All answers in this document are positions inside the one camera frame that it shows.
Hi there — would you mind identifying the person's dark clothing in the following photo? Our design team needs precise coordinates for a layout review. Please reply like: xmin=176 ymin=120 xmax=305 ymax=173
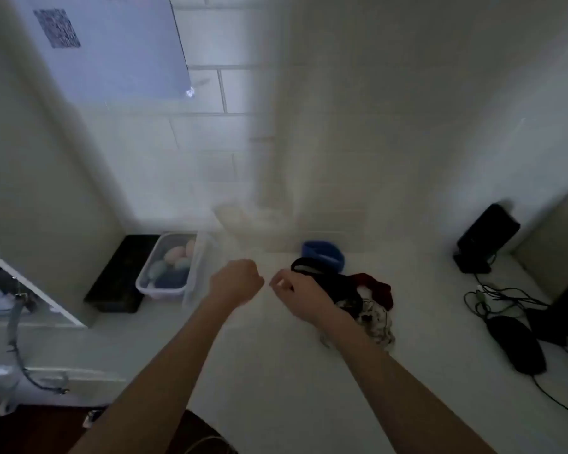
xmin=165 ymin=410 xmax=237 ymax=454

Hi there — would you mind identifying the small clear hinged box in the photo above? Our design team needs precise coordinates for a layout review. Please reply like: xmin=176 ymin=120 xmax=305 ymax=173
xmin=182 ymin=198 xmax=294 ymax=317

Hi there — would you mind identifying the red scrunchie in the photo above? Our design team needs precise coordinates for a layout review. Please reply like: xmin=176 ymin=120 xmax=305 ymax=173
xmin=350 ymin=272 xmax=394 ymax=310

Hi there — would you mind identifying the white cabinet frame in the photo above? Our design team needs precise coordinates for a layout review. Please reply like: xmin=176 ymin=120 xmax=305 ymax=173
xmin=0 ymin=364 xmax=129 ymax=408

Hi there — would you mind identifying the person's right hand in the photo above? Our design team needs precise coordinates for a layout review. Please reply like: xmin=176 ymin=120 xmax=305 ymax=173
xmin=268 ymin=268 xmax=345 ymax=327

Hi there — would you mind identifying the clear lidded sponge container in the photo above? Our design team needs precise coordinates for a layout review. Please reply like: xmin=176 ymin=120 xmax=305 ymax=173
xmin=136 ymin=232 xmax=204 ymax=301

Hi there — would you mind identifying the grey flexible hose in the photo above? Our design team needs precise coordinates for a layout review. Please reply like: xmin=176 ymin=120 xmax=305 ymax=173
xmin=0 ymin=293 xmax=71 ymax=417

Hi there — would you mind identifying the black tray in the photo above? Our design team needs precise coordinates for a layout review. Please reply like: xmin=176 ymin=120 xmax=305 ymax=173
xmin=84 ymin=235 xmax=161 ymax=313

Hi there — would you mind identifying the white patterned scrunchie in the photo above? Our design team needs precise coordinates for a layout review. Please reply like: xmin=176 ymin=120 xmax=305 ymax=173
xmin=319 ymin=287 xmax=396 ymax=351

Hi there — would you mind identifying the pale paper sheet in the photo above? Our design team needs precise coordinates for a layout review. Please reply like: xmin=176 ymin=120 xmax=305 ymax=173
xmin=9 ymin=0 xmax=192 ymax=107

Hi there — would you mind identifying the person's left hand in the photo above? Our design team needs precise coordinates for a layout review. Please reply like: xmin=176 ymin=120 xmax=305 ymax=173
xmin=207 ymin=259 xmax=266 ymax=309

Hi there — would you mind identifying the white shelf unit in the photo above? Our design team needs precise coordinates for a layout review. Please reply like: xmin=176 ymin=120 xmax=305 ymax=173
xmin=0 ymin=243 xmax=88 ymax=329

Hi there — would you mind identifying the blue headband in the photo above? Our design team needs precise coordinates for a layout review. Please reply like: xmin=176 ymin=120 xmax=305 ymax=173
xmin=302 ymin=240 xmax=345 ymax=274

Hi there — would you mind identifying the black computer mouse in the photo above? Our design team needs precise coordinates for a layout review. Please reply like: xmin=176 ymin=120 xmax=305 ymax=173
xmin=486 ymin=315 xmax=548 ymax=376

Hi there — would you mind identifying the pile of pastel makeup sponges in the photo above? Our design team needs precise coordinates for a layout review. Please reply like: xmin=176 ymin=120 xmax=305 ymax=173
xmin=146 ymin=238 xmax=198 ymax=289

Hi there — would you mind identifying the black speaker cable tangle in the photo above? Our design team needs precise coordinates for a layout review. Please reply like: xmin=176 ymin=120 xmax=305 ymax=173
xmin=463 ymin=274 xmax=550 ymax=323

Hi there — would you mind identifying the person's right forearm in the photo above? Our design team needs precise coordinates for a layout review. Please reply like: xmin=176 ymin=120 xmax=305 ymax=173
xmin=319 ymin=308 xmax=498 ymax=454

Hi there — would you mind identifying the person's left forearm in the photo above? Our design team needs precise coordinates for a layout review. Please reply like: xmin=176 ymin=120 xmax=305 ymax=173
xmin=68 ymin=297 xmax=247 ymax=454

